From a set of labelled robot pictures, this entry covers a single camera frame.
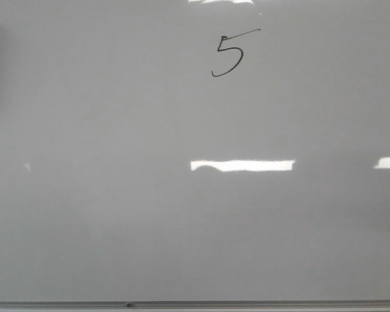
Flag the white whiteboard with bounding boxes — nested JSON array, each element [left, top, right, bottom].
[[0, 1, 390, 311]]

